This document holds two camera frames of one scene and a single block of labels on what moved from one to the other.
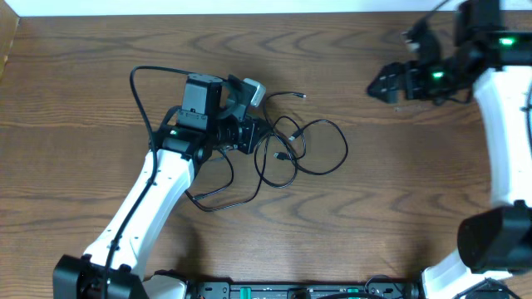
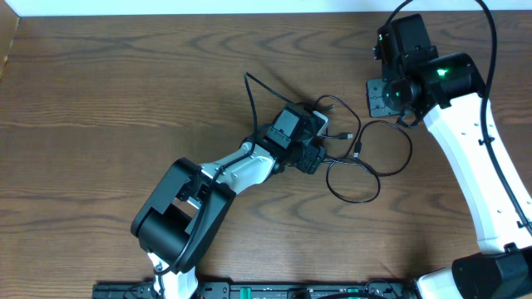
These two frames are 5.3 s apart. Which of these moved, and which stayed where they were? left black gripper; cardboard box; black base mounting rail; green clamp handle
Moved: left black gripper
Stayed: green clamp handle; cardboard box; black base mounting rail
